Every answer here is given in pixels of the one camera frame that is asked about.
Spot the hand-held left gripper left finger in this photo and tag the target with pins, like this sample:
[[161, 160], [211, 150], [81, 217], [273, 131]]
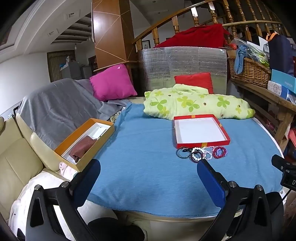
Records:
[[87, 183]]

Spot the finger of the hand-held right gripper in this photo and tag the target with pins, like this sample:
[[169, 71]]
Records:
[[278, 162]]

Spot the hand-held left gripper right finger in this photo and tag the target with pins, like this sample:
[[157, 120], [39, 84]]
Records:
[[211, 185]]

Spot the dark red bangle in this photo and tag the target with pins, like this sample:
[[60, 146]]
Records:
[[192, 158]]

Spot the silver metal bangle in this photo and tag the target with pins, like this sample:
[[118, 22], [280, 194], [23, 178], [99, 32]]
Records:
[[177, 154]]

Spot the red cardboard box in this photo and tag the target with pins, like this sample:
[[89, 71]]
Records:
[[198, 131]]

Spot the orange cardboard box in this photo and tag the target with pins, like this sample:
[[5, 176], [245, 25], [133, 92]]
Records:
[[69, 160]]

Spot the maroon cloth pouch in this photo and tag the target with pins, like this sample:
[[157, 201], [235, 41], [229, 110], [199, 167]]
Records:
[[83, 148]]

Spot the blue blanket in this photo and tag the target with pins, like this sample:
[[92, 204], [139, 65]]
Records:
[[150, 162]]

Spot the white fleece blanket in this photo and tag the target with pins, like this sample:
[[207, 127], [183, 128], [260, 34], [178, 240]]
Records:
[[23, 204]]

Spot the wooden shelf table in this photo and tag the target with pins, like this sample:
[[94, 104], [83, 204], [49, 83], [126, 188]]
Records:
[[261, 92]]

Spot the white patterned box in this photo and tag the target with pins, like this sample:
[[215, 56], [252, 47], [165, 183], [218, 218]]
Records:
[[275, 88]]

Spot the beige leather sofa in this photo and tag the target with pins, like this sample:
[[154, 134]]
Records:
[[13, 162]]

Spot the blue cardboard box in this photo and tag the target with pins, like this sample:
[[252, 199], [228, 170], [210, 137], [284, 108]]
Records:
[[284, 81]]

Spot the grey cloth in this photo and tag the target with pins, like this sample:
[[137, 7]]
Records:
[[60, 106]]

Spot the green clover-print pillow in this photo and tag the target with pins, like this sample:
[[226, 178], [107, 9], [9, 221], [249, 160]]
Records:
[[185, 102]]

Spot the wicker basket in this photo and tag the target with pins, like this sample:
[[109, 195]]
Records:
[[249, 71]]

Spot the pink cushion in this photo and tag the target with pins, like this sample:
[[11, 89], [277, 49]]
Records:
[[111, 82]]

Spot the red cushion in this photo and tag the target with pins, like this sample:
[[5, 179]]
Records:
[[196, 80]]

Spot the blue cloth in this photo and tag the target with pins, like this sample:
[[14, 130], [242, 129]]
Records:
[[240, 60]]

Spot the navy bag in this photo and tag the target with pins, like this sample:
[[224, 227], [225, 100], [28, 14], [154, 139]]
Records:
[[279, 53]]

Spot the grey cabinet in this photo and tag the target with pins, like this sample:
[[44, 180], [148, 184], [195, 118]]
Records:
[[74, 70]]

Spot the silver foil board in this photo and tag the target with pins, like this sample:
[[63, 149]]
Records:
[[180, 62]]

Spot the red blanket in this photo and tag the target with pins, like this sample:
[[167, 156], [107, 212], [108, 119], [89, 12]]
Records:
[[196, 37]]

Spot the orange wooden pillar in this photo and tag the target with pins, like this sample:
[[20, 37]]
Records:
[[108, 34]]

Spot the wooden stair railing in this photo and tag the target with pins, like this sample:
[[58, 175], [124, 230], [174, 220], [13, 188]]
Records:
[[176, 25]]

